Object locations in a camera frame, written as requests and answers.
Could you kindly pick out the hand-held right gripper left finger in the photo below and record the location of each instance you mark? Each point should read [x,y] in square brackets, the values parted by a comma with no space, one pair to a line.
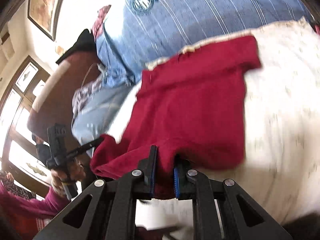
[151,180]

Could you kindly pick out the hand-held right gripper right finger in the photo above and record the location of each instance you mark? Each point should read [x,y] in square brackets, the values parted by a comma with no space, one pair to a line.
[177,182]

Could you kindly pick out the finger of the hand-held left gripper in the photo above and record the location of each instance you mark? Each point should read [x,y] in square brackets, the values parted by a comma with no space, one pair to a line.
[85,147]

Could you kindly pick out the dark red small garment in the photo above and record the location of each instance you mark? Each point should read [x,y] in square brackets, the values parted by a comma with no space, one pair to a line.
[187,105]

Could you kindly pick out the person's left forearm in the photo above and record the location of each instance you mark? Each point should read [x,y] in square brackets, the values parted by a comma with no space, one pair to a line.
[30,205]

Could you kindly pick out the person's left hand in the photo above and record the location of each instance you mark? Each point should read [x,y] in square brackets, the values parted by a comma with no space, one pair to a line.
[78,173]

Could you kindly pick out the light blue cloth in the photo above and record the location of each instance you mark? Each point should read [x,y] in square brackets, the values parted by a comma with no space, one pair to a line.
[100,115]

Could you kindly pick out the brown headboard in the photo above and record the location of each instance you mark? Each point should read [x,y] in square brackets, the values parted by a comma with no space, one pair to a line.
[57,92]

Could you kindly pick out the wooden framed window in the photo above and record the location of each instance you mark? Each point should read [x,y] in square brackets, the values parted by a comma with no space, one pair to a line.
[20,105]

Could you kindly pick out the purple patterned cloth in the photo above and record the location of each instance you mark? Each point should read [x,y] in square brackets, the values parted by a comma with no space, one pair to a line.
[86,92]

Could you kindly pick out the black cloth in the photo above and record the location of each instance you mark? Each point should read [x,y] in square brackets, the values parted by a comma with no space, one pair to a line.
[80,45]

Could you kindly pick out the blue plaid quilt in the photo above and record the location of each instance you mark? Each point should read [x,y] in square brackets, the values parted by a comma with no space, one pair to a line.
[187,17]

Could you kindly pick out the framed wall picture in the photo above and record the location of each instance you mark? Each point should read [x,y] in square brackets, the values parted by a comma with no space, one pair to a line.
[45,5]

